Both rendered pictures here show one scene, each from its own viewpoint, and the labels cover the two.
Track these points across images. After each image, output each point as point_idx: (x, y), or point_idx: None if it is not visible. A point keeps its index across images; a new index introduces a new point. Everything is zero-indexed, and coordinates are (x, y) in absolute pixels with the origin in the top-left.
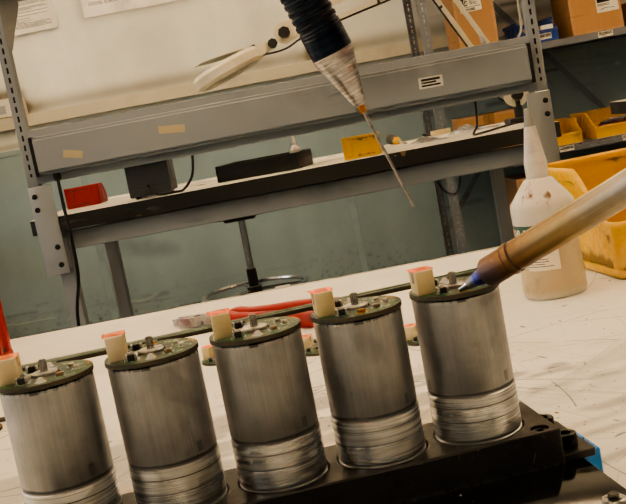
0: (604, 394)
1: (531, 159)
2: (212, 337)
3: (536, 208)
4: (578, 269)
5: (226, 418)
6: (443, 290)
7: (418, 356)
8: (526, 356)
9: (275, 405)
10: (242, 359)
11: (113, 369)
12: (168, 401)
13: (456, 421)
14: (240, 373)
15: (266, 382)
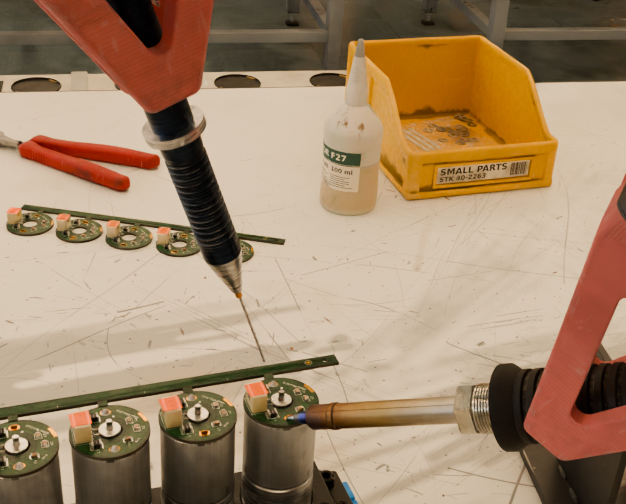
0: (373, 400)
1: (354, 88)
2: (71, 435)
3: (348, 137)
4: (372, 193)
5: (40, 343)
6: (273, 415)
7: (219, 283)
8: (314, 314)
9: (121, 500)
10: (99, 469)
11: None
12: (31, 499)
13: (262, 502)
14: (95, 477)
15: (116, 486)
